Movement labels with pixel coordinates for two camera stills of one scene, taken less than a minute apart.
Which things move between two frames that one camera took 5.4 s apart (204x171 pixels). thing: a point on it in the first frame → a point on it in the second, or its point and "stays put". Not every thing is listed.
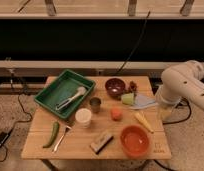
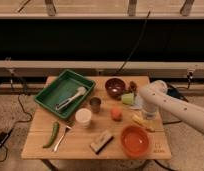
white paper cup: [83, 118] stays put
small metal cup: [95, 104] stays put
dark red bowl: [115, 87] stays put
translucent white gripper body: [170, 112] → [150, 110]
